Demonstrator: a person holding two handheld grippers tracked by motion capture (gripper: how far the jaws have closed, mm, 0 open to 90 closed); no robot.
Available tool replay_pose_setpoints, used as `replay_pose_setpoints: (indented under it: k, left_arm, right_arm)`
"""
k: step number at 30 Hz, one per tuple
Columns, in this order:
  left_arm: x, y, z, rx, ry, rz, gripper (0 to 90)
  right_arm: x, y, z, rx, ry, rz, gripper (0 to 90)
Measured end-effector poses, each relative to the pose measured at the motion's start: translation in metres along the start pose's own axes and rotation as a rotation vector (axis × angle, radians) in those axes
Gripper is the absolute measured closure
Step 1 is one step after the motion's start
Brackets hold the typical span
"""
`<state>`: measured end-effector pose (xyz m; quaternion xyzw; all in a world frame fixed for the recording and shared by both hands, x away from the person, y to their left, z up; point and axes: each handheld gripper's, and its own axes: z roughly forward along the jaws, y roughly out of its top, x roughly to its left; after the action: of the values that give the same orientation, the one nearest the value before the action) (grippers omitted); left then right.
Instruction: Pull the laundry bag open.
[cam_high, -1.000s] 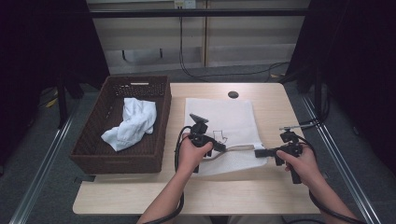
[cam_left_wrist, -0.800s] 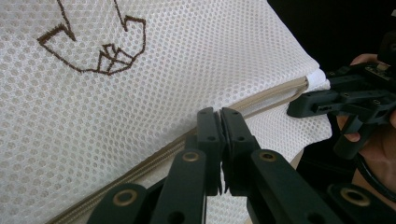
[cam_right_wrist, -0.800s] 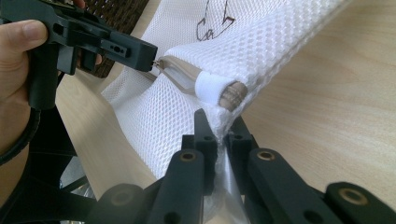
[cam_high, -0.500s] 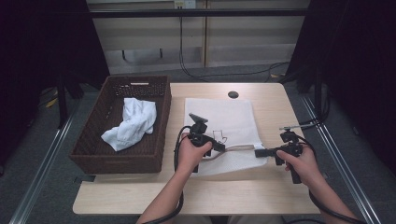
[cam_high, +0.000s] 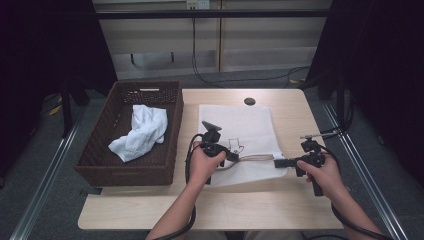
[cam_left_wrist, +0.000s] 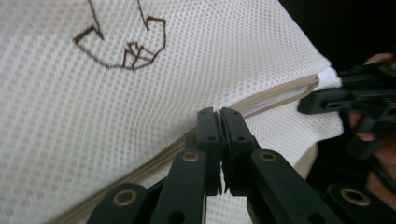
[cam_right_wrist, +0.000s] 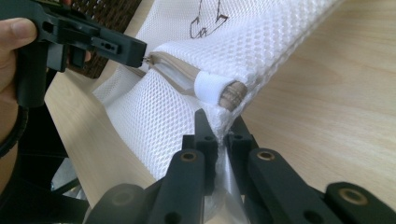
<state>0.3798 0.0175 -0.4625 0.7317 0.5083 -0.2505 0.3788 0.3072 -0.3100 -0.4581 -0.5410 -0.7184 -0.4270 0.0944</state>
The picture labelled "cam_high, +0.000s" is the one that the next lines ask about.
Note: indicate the person's leg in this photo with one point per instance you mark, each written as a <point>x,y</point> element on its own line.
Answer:
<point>206,236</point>
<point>273,236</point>

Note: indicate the person's right hand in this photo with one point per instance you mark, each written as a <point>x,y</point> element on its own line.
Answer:
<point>328,180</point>

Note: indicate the black curtain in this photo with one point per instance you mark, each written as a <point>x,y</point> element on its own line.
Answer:
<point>383,50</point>
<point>33,50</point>

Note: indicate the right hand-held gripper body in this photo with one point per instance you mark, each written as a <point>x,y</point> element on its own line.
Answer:
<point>313,153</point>

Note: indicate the black horizontal bar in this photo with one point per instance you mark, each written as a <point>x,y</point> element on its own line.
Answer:
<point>213,14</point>

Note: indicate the black metal stand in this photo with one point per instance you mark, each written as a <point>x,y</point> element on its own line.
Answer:
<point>66,110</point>

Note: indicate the person's left hand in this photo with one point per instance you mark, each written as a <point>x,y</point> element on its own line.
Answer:
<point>203,166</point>

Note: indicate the metal floor rail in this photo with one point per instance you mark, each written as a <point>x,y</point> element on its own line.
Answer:
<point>383,203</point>
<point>46,176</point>

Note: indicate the person's left leg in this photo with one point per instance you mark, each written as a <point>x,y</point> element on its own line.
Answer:
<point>206,236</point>

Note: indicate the brown wicker basket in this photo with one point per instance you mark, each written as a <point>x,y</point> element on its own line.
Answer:
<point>100,173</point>

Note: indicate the white mesh laundry bag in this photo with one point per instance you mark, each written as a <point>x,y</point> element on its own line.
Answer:
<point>246,123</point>

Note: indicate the white wall outlet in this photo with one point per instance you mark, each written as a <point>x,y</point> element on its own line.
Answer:
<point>198,4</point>

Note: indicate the person's right leg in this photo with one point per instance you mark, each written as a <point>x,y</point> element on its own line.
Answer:
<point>273,236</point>

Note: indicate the white garment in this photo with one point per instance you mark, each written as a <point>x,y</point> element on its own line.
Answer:
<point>143,133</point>

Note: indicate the yellow floor tape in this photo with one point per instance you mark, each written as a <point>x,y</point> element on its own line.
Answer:
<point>55,110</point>

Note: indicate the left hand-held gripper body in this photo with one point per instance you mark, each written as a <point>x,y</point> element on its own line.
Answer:
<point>213,146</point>

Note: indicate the dark round table grommet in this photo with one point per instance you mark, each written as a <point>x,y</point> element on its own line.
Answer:
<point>250,101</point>

